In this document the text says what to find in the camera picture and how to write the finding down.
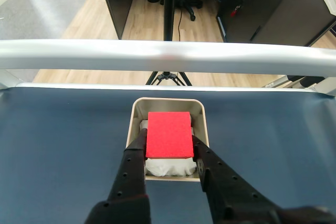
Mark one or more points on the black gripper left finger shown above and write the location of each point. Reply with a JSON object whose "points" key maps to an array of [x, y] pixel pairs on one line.
{"points": [[128, 176]]}

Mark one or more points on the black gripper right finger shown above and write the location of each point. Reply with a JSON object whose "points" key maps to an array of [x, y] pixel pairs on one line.
{"points": [[231, 195]]}

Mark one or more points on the red cube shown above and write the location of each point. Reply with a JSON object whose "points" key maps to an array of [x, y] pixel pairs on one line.
{"points": [[169, 134]]}

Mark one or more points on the white square box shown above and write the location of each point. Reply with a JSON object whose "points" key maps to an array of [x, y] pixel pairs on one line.
{"points": [[136, 119]]}

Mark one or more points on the white crumpled cloth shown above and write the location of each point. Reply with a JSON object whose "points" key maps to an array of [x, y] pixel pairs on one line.
{"points": [[170, 167]]}

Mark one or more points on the dark blue-grey mat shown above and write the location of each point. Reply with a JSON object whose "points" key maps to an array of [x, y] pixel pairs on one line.
{"points": [[52, 142]]}

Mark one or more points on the black tripod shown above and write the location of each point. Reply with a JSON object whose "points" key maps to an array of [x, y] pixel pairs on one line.
{"points": [[168, 11]]}

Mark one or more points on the black desk partition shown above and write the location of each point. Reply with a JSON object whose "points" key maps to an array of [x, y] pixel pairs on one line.
{"points": [[115, 1]]}

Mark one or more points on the black office chair base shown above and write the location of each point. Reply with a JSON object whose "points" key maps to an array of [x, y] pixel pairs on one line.
{"points": [[190, 2]]}

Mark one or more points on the dark desk cabinet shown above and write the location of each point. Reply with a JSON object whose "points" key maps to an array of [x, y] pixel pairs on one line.
{"points": [[275, 11]]}

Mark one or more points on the silver metal table frame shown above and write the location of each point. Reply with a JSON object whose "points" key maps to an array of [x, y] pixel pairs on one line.
{"points": [[105, 54]]}

